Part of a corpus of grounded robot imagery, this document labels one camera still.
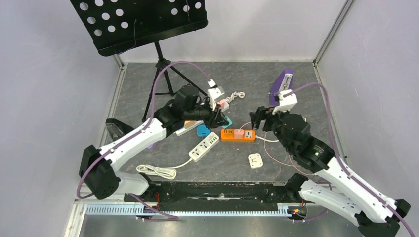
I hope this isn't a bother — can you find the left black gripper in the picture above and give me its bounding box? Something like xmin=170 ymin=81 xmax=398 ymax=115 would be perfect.
xmin=184 ymin=98 xmax=229 ymax=130

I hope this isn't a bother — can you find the teal charger cube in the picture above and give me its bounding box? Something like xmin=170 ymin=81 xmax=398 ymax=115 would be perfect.
xmin=222 ymin=117 xmax=233 ymax=129

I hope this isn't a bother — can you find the beige cube socket adapter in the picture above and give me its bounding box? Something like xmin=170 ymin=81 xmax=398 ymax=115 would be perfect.
xmin=183 ymin=120 xmax=196 ymax=129

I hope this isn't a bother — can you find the small pink charger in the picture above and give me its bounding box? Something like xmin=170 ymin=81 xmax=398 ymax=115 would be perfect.
xmin=233 ymin=129 xmax=244 ymax=140

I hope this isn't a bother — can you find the white multicolour power strip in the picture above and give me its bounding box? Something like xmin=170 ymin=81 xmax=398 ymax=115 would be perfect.
xmin=175 ymin=121 xmax=203 ymax=136

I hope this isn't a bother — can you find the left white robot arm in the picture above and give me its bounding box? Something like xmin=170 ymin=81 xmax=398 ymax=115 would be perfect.
xmin=77 ymin=85 xmax=227 ymax=201

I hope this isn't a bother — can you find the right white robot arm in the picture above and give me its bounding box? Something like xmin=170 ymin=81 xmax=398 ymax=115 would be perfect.
xmin=250 ymin=106 xmax=415 ymax=237

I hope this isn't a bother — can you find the blue plug adapter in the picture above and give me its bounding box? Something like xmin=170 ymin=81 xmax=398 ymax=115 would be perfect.
xmin=197 ymin=125 xmax=211 ymax=137

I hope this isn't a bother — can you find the flat white plug adapter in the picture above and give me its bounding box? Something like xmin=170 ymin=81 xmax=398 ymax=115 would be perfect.
xmin=248 ymin=153 xmax=263 ymax=169

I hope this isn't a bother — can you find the orange power strip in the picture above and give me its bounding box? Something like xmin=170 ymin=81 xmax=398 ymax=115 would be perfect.
xmin=221 ymin=129 xmax=256 ymax=142

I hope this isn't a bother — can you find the white power strip with USB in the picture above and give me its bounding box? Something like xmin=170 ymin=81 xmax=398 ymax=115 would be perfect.
xmin=188 ymin=132 xmax=220 ymax=162

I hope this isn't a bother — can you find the purple metronome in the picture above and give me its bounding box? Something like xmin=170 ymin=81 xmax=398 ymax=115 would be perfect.
xmin=268 ymin=69 xmax=294 ymax=106

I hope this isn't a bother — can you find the purple power strip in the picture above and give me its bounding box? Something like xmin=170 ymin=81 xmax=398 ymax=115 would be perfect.
xmin=147 ymin=143 xmax=156 ymax=150

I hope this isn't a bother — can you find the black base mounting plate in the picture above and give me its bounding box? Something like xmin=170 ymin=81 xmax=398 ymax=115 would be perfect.
xmin=139 ymin=181 xmax=302 ymax=212

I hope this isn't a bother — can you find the clear plastic tray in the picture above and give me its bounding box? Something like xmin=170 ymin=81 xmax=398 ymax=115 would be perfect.
xmin=105 ymin=118 xmax=124 ymax=141

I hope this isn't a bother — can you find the black perforated music stand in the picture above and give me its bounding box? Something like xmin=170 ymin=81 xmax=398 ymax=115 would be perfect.
xmin=69 ymin=0 xmax=209 ymax=123

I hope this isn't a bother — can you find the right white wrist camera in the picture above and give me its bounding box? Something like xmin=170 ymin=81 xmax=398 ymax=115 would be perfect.
xmin=272 ymin=89 xmax=298 ymax=115

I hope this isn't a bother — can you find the white bundled cord right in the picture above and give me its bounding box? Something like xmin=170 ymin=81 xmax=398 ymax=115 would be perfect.
xmin=255 ymin=118 xmax=308 ymax=150

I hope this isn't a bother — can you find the white twisted cord with plug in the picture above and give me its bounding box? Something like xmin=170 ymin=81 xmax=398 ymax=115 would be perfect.
xmin=227 ymin=91 xmax=246 ymax=102

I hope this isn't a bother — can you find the thin pink charger cable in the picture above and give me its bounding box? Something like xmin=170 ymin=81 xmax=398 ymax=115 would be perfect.
xmin=239 ymin=122 xmax=320 ymax=177

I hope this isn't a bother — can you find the white coiled power cord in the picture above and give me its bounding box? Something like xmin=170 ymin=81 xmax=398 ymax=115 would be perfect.
xmin=135 ymin=158 xmax=194 ymax=180

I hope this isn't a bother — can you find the aluminium rail frame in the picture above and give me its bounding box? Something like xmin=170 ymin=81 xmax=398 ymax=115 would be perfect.
xmin=73 ymin=0 xmax=372 ymax=217

